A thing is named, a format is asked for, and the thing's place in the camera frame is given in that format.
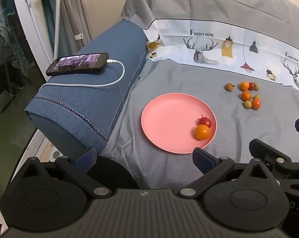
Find orange tomato with stem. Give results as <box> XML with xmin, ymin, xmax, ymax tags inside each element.
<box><xmin>252</xmin><ymin>98</ymin><xmax>261</xmax><ymax>110</ymax></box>

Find yellow-green longan bottom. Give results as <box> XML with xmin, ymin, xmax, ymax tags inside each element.
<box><xmin>243</xmin><ymin>101</ymin><xmax>252</xmax><ymax>109</ymax></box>

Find orange tomato on plate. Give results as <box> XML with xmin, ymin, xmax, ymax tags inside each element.
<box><xmin>195</xmin><ymin>125</ymin><xmax>211</xmax><ymax>140</ymax></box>

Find red cherry tomato on plate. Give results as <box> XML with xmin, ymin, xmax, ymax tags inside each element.
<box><xmin>198</xmin><ymin>115</ymin><xmax>212</xmax><ymax>128</ymax></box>

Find pink round plate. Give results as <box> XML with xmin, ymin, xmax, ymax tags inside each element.
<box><xmin>141</xmin><ymin>93</ymin><xmax>217</xmax><ymax>154</ymax></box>

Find red cherry tomato in pile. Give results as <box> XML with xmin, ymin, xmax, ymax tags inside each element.
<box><xmin>248</xmin><ymin>82</ymin><xmax>255</xmax><ymax>91</ymax></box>

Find orange tomato top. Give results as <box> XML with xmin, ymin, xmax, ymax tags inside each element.
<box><xmin>240</xmin><ymin>81</ymin><xmax>249</xmax><ymax>91</ymax></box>

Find black smartphone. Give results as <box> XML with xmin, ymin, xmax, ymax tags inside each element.
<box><xmin>46</xmin><ymin>53</ymin><xmax>109</xmax><ymax>76</ymax></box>

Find grey curtain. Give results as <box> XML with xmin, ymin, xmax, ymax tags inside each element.
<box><xmin>41</xmin><ymin>0</ymin><xmax>92</xmax><ymax>59</ymax></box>

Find white charging cable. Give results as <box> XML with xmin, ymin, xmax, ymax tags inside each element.
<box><xmin>35</xmin><ymin>59</ymin><xmax>126</xmax><ymax>100</ymax></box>

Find white door frame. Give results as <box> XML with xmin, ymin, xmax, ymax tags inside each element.
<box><xmin>14</xmin><ymin>0</ymin><xmax>53</xmax><ymax>73</ymax></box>

